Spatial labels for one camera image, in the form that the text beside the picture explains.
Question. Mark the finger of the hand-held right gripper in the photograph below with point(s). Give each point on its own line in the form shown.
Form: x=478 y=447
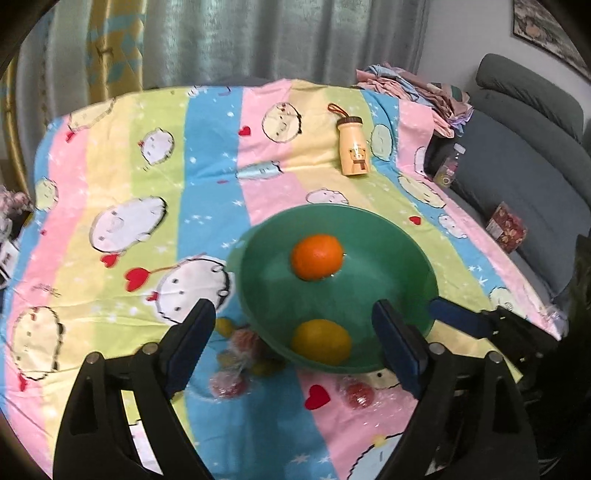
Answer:
x=457 y=316

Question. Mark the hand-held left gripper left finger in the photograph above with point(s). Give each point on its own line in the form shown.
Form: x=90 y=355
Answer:
x=191 y=341

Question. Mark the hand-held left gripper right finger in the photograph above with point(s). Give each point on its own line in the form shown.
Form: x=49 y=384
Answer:
x=392 y=337

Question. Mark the small green fruit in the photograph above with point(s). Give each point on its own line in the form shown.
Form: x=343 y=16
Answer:
x=226 y=357
x=267 y=367
x=225 y=326

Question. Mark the clear plastic bag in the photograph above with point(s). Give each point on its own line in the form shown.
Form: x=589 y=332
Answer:
x=240 y=364

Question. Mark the green plastic bowl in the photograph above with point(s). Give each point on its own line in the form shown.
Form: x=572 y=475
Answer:
x=378 y=258

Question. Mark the yellow lemon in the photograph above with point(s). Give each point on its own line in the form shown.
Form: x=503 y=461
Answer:
x=322 y=342

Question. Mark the red patterned packet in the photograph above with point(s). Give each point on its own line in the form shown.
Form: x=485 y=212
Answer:
x=507 y=227

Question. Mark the orange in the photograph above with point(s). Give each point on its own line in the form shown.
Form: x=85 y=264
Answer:
x=317 y=257

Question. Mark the clear plastic bottle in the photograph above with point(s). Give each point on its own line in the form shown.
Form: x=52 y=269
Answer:
x=450 y=166

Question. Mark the grey sofa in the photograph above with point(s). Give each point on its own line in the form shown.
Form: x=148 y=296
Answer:
x=521 y=161

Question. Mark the striped cartoon printed blanket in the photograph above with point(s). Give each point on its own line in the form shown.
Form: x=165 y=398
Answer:
x=207 y=161

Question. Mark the yellow bear print bottle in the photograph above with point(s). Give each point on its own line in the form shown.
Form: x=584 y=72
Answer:
x=354 y=152

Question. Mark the white paper bag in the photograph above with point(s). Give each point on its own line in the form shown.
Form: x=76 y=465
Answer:
x=7 y=258

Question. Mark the floral cloth bag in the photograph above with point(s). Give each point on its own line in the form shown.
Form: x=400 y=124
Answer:
x=11 y=203

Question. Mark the pile of folded clothes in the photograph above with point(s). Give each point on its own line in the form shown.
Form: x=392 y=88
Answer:
x=415 y=90

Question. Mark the yellow patterned curtain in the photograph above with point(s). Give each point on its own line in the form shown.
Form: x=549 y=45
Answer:
x=115 y=41

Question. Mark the grey-green curtain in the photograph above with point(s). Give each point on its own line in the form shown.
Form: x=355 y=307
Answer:
x=277 y=37

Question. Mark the framed wall picture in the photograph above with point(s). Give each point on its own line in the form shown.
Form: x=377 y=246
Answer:
x=549 y=27

